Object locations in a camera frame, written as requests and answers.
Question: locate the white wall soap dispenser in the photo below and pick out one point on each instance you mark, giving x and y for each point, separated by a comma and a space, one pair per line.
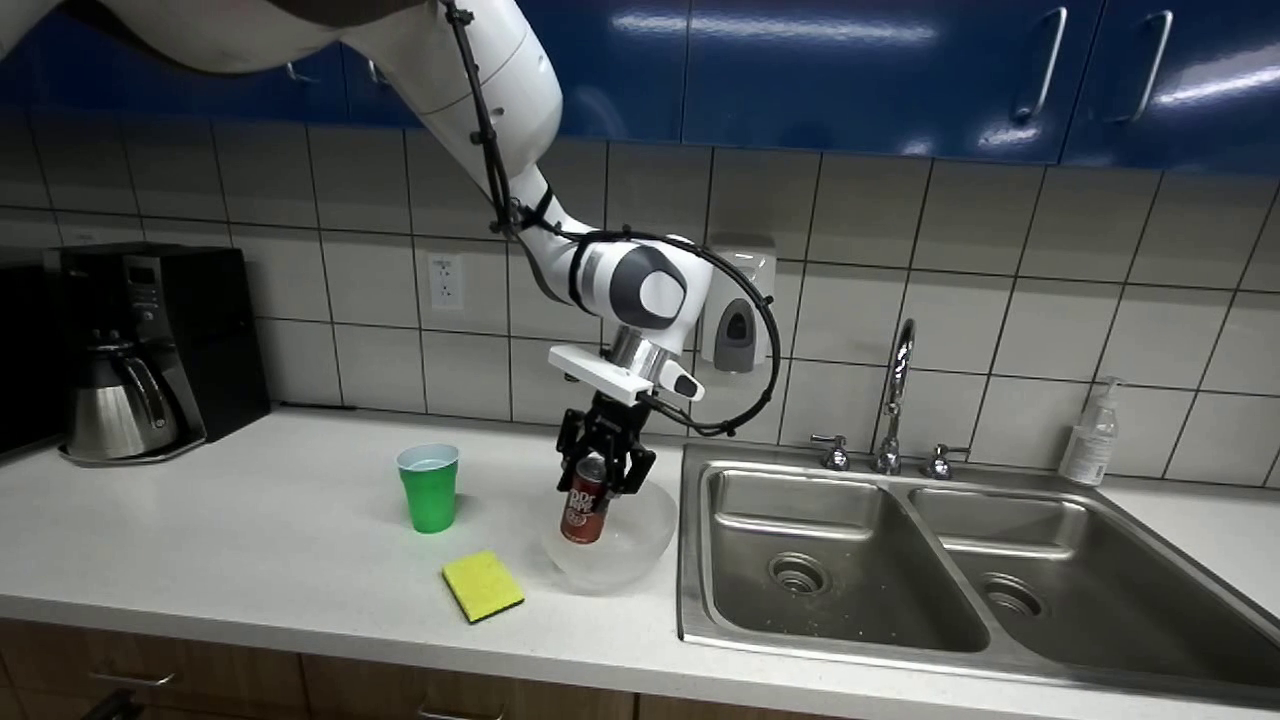
738, 330

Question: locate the dark red soda can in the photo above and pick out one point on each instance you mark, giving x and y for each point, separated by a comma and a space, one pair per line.
585, 510

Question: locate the chrome tap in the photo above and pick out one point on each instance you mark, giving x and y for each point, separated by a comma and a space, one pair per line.
897, 390

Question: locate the steel coffee carafe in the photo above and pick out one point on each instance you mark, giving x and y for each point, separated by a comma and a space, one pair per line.
115, 410

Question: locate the wooden drawer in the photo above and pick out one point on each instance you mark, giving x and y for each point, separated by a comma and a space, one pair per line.
380, 690
200, 665

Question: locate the yellow sponge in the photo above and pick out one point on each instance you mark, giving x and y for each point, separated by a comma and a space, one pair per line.
483, 585

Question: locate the green plastic cup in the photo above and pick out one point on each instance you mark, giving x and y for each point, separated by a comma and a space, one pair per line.
430, 495

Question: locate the blue cabinet door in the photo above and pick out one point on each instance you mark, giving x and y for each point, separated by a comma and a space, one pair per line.
250, 95
860, 80
1220, 90
620, 70

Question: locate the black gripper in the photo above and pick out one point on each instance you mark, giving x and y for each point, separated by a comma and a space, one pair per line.
608, 415

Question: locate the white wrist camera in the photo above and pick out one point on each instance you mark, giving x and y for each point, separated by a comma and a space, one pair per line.
598, 372

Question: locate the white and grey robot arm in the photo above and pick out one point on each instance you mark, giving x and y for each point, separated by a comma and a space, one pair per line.
500, 70

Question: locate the steel double sink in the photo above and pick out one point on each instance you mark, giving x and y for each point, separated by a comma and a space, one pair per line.
900, 560

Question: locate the black appliance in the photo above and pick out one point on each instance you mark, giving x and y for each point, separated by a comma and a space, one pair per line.
25, 360

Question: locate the white wall socket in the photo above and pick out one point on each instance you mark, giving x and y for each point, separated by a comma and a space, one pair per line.
446, 281

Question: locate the blue wall cabinet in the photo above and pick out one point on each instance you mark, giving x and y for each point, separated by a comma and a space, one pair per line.
800, 70

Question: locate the black coffee maker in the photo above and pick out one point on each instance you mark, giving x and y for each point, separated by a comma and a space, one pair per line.
200, 330

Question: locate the translucent white bowl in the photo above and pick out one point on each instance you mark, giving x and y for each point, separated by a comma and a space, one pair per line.
640, 545

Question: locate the clear pump bottle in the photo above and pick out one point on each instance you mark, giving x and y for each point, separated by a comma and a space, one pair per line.
1090, 445

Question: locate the chrome tap lever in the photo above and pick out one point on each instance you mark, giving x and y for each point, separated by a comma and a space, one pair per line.
833, 453
941, 462

